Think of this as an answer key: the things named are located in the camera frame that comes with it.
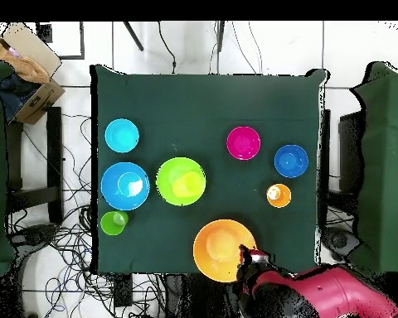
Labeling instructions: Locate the cardboard box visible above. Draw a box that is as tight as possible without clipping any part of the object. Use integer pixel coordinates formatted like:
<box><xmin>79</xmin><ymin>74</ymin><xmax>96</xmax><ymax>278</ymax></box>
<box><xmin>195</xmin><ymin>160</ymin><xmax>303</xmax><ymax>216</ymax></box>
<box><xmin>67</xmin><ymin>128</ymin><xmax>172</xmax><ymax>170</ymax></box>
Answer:
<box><xmin>0</xmin><ymin>22</ymin><xmax>66</xmax><ymax>126</ymax></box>

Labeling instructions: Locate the black tripod leg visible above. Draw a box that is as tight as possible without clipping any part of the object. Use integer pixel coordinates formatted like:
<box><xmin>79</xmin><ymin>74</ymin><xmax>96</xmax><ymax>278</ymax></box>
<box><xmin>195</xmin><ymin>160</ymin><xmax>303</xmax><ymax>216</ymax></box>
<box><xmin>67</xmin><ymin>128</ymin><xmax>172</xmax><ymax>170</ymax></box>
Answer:
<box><xmin>122</xmin><ymin>21</ymin><xmax>145</xmax><ymax>52</ymax></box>
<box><xmin>216</xmin><ymin>21</ymin><xmax>226</xmax><ymax>53</ymax></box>

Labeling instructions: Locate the tangle of floor cables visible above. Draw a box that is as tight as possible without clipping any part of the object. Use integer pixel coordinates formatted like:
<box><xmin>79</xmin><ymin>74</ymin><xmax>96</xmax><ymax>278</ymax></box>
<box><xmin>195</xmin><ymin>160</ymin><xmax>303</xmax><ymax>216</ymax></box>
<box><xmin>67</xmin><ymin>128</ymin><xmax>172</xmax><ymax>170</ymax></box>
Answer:
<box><xmin>6</xmin><ymin>112</ymin><xmax>167</xmax><ymax>318</ymax></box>

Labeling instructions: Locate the pink bowl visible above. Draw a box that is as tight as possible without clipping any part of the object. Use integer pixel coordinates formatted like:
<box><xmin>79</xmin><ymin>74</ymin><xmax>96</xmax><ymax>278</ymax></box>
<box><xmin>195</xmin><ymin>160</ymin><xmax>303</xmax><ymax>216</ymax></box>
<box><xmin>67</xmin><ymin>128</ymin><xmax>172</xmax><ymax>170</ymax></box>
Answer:
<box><xmin>226</xmin><ymin>125</ymin><xmax>262</xmax><ymax>161</ymax></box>

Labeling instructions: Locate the brown cloth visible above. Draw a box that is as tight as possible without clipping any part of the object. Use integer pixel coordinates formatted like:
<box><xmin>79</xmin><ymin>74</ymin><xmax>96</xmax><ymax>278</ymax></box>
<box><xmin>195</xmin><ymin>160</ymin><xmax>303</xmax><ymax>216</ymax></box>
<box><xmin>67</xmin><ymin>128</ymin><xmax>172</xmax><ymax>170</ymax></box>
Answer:
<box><xmin>0</xmin><ymin>34</ymin><xmax>51</xmax><ymax>84</ymax></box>

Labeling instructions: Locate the yellow cup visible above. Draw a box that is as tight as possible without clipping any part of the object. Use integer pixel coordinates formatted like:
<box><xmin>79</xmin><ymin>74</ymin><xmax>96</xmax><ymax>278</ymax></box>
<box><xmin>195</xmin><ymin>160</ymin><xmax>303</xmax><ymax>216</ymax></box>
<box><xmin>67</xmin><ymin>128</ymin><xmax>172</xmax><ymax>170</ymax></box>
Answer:
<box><xmin>171</xmin><ymin>170</ymin><xmax>203</xmax><ymax>196</ymax></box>

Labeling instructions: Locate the black chair base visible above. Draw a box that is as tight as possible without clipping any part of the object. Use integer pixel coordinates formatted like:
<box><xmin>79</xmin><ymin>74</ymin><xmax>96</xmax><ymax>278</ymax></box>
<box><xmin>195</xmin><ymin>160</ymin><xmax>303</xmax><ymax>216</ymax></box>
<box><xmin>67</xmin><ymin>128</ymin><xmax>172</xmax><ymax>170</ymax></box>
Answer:
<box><xmin>9</xmin><ymin>223</ymin><xmax>59</xmax><ymax>253</ymax></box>

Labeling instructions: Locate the orange cup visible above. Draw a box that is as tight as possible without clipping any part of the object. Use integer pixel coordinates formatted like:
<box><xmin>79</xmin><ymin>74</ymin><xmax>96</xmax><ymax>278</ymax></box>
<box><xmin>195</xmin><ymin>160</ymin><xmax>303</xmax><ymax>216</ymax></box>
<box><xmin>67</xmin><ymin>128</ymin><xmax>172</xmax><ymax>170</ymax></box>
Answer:
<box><xmin>265</xmin><ymin>183</ymin><xmax>293</xmax><ymax>209</ymax></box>

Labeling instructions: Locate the black stool frame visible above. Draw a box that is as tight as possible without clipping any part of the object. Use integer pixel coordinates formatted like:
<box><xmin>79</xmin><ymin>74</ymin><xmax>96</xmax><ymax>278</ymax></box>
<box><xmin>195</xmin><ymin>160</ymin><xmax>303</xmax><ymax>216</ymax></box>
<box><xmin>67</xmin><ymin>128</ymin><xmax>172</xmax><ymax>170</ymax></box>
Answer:
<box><xmin>4</xmin><ymin>106</ymin><xmax>64</xmax><ymax>226</ymax></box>

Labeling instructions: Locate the large blue bowl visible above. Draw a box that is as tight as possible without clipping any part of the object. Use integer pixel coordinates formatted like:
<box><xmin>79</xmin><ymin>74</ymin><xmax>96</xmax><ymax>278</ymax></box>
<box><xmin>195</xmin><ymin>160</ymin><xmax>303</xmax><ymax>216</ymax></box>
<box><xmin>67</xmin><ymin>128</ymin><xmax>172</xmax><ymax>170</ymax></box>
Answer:
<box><xmin>99</xmin><ymin>161</ymin><xmax>150</xmax><ymax>212</ymax></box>

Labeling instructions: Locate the dark blue cloth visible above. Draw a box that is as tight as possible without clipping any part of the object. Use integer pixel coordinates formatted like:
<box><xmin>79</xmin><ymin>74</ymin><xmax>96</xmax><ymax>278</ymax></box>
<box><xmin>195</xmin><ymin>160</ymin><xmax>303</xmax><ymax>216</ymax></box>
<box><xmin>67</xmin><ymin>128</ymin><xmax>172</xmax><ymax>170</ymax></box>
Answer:
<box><xmin>0</xmin><ymin>73</ymin><xmax>42</xmax><ymax>123</ymax></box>

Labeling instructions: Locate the dark green tablecloth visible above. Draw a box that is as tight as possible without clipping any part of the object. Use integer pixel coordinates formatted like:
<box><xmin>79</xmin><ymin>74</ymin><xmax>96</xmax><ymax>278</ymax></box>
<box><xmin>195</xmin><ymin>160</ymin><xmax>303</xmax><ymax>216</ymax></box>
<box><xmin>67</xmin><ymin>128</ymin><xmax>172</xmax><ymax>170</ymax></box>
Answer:
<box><xmin>90</xmin><ymin>64</ymin><xmax>329</xmax><ymax>276</ymax></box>

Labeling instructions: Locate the black power strip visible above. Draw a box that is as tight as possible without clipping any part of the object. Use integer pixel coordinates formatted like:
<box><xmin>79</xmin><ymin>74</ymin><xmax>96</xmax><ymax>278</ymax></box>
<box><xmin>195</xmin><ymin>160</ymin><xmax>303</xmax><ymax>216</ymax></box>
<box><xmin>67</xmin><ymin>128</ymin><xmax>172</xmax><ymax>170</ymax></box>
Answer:
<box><xmin>113</xmin><ymin>273</ymin><xmax>133</xmax><ymax>307</ymax></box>

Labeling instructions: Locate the black metal frame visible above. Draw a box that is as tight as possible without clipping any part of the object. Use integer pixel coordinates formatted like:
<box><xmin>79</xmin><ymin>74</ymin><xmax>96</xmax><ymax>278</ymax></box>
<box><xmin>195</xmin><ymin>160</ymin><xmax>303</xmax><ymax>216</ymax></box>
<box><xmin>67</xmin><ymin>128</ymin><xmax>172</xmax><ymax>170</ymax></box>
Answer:
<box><xmin>35</xmin><ymin>21</ymin><xmax>86</xmax><ymax>60</ymax></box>

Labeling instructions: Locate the green cup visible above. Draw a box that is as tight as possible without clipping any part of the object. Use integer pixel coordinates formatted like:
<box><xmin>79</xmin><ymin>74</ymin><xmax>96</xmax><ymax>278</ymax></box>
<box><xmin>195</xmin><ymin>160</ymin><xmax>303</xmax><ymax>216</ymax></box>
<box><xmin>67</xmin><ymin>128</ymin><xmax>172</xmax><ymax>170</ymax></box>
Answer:
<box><xmin>99</xmin><ymin>210</ymin><xmax>130</xmax><ymax>237</ymax></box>

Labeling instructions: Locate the small dark blue bowl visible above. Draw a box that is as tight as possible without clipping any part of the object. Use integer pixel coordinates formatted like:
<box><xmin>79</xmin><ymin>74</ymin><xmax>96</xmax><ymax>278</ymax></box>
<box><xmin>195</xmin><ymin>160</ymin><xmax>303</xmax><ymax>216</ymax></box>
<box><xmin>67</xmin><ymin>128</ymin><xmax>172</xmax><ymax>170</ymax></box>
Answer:
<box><xmin>274</xmin><ymin>144</ymin><xmax>310</xmax><ymax>179</ymax></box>

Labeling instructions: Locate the small light blue bowl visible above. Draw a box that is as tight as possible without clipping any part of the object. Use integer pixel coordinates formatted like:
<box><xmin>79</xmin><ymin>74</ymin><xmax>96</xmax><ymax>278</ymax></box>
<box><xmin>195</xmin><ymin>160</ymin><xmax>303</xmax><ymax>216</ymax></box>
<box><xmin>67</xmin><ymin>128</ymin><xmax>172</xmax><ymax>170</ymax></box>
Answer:
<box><xmin>104</xmin><ymin>118</ymin><xmax>141</xmax><ymax>154</ymax></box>

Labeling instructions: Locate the green bowl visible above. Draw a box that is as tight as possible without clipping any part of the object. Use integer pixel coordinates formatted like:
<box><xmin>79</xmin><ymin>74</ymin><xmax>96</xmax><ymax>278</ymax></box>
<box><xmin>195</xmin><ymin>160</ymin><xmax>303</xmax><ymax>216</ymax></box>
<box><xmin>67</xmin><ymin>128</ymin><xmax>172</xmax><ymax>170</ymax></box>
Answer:
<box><xmin>155</xmin><ymin>157</ymin><xmax>207</xmax><ymax>207</ymax></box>

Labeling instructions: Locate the large yellow-orange bowl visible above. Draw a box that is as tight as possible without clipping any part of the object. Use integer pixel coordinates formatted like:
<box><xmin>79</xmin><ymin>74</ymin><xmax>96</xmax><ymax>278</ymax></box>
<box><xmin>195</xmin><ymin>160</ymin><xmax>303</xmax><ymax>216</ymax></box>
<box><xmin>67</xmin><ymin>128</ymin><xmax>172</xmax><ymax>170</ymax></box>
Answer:
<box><xmin>192</xmin><ymin>219</ymin><xmax>258</xmax><ymax>283</ymax></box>

